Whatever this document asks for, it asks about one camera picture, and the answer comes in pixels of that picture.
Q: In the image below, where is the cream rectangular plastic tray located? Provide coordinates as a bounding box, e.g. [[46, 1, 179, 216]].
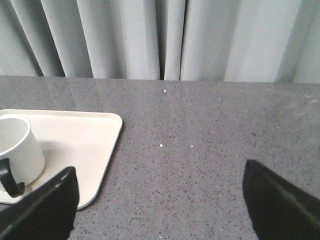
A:
[[0, 109, 123, 210]]

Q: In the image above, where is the white smiley mug black handle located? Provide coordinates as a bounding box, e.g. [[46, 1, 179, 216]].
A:
[[0, 116, 46, 198]]

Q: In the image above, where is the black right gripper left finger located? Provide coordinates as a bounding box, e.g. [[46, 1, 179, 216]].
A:
[[0, 166, 79, 240]]

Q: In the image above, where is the pale grey-green curtain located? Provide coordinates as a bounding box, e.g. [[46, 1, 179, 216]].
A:
[[0, 0, 320, 83]]

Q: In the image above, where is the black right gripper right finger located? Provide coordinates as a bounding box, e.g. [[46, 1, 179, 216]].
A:
[[242, 159, 320, 240]]

